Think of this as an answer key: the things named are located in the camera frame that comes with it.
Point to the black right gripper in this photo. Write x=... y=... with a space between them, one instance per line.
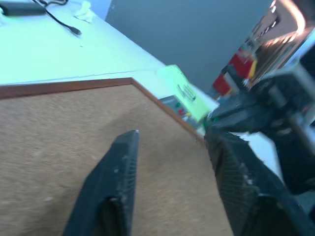
x=292 y=137

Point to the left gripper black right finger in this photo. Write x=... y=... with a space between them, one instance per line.
x=241 y=186

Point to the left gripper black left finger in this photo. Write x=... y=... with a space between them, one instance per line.
x=108 y=182

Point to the red box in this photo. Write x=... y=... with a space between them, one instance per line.
x=236 y=68

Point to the green box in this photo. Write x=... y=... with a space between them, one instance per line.
x=182 y=86

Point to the grey pushpin tray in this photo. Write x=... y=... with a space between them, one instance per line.
x=169 y=102

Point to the red pushpin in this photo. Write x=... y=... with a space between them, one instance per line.
x=181 y=112

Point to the crumpled white tissue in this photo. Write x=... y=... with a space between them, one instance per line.
x=85 y=12

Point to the black flat device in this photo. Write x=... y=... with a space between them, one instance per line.
x=22 y=9

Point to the cork board with wooden frame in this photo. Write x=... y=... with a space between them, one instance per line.
x=61 y=147

